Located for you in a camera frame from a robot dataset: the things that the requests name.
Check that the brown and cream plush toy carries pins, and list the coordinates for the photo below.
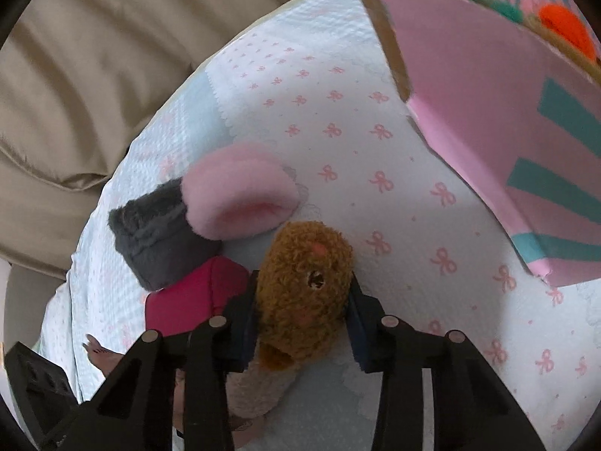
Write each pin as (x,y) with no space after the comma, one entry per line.
(300,291)

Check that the magenta cloth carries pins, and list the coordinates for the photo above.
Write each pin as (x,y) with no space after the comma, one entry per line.
(188,300)

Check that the grey mouse plush pink ear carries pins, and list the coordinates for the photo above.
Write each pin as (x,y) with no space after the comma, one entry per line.
(150,235)

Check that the pink fleece cloth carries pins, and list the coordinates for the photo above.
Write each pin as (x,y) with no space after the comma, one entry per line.
(230,192)

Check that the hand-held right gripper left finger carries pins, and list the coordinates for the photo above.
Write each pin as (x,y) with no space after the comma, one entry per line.
(240,338)

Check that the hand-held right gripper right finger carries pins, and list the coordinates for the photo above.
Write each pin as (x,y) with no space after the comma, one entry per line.
(360,338)

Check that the person's left hand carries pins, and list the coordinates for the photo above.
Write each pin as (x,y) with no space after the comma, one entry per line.
(105,361)

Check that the pink fabric basket teal stripes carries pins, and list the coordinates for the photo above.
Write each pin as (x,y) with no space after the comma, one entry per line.
(483,117)

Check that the white blanket with pink bows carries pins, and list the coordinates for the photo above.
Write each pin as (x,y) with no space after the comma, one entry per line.
(352,150)

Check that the beige cushion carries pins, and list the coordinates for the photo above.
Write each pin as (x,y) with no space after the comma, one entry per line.
(94,80)

